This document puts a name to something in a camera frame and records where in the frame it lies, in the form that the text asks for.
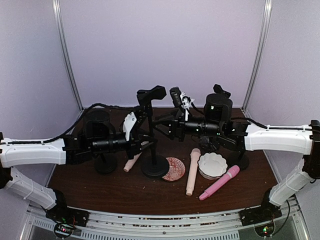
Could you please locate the black mic stand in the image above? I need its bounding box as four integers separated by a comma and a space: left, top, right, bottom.
94, 153, 118, 175
226, 151, 249, 171
213, 84, 231, 99
136, 85, 170, 179

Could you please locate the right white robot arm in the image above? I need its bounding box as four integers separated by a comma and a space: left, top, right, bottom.
152, 88, 320, 207

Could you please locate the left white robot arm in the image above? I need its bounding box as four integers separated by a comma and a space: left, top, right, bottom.
0, 108, 155, 213

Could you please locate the cream microphone left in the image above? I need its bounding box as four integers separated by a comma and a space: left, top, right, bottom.
123, 153, 142, 173

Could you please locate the cream microphone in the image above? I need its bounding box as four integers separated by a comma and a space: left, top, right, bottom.
123, 153, 142, 173
185, 148, 201, 196

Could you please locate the black crumpled object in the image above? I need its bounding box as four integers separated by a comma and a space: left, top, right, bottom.
198, 136, 213, 152

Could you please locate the cream microphone centre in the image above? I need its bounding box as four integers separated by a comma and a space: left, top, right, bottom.
185, 148, 201, 196

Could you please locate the red patterned dish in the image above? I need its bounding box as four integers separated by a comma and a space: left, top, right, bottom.
162, 157, 186, 182

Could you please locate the white scalloped bowl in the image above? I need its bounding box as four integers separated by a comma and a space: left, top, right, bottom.
198, 152, 228, 180

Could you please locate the pink microphone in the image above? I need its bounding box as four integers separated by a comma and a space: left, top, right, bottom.
198, 165, 240, 201

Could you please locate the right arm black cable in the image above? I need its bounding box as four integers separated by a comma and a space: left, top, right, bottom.
189, 104, 313, 132

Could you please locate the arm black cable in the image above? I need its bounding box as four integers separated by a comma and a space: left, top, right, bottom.
189, 104, 313, 132
0, 102, 141, 146

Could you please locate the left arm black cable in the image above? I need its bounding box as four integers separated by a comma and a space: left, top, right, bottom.
0, 102, 141, 146

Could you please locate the front aluminium rail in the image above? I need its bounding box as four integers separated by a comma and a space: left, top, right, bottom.
24, 197, 305, 240

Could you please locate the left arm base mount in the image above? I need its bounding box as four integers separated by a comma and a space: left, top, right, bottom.
42, 207, 90, 239

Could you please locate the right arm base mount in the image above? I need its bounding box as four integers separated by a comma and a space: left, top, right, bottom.
239, 206, 282, 238

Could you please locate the right aluminium frame post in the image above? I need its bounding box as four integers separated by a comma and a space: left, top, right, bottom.
241, 0, 273, 112

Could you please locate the aluminium frame post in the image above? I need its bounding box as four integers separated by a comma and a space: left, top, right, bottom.
241, 0, 273, 112
52, 0, 84, 111

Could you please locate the left aluminium frame post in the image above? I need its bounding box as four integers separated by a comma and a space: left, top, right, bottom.
52, 0, 84, 111

